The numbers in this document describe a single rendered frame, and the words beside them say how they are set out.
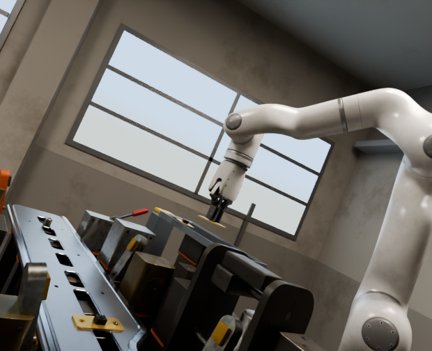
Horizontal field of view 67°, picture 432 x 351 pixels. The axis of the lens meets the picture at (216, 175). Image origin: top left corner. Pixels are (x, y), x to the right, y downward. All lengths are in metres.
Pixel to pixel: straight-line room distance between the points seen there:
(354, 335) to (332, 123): 0.48
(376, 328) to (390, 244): 0.18
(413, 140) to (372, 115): 0.13
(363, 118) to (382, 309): 0.44
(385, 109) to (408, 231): 0.29
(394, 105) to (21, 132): 2.64
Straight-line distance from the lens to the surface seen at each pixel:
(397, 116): 0.87
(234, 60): 3.37
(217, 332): 0.57
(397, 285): 0.89
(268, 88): 3.46
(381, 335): 0.77
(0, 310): 0.49
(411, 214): 0.83
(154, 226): 1.13
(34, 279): 0.47
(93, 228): 1.16
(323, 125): 0.89
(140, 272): 0.77
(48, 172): 3.07
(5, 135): 3.01
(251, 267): 0.58
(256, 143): 0.93
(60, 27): 3.10
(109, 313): 0.68
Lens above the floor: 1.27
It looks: 4 degrees up
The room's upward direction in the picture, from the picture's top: 23 degrees clockwise
